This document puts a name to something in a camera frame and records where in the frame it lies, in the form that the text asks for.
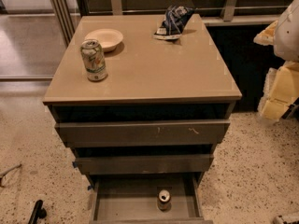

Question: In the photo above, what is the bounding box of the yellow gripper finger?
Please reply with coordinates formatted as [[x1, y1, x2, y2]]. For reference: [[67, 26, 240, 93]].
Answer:
[[258, 62, 299, 121], [253, 21, 278, 46]]

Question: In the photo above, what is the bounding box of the dark object at right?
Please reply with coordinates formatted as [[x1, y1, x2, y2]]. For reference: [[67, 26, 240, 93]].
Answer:
[[282, 98, 299, 119]]

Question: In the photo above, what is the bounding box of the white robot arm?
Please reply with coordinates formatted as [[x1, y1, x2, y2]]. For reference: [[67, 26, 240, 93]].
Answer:
[[253, 0, 299, 123]]

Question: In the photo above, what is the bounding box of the grey three-drawer cabinet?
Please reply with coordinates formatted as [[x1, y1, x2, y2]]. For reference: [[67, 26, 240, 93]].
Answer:
[[42, 13, 243, 224]]

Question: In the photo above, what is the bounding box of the orange soda can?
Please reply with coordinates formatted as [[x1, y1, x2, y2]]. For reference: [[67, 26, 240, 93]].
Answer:
[[157, 189, 171, 212]]

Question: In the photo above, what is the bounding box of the white shallow bowl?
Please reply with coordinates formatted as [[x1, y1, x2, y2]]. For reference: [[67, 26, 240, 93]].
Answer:
[[85, 29, 123, 52]]

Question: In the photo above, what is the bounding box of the grey top drawer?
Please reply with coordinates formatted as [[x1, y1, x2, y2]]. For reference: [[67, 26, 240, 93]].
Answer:
[[55, 119, 230, 147]]

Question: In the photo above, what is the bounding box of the green white soda can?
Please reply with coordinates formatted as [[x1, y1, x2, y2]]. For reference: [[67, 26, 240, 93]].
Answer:
[[80, 39, 107, 82]]

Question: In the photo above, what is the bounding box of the grey middle drawer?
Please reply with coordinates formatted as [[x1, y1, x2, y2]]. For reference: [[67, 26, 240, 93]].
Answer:
[[75, 154, 213, 175]]

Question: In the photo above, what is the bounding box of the white base at corner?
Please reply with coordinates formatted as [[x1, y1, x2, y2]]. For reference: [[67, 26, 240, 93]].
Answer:
[[273, 212, 299, 224]]

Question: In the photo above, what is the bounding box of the grey open bottom drawer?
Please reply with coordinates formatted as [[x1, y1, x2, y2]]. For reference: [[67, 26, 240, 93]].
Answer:
[[89, 175, 214, 224]]

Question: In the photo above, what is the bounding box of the black object on floor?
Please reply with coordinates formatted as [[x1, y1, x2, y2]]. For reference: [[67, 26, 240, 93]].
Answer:
[[28, 200, 47, 224]]

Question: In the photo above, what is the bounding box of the thin metal rod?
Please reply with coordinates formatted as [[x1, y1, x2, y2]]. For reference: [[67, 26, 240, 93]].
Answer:
[[0, 163, 22, 187]]

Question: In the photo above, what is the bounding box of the blue white sneaker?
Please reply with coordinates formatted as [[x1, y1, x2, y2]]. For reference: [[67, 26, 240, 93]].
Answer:
[[153, 6, 194, 40]]

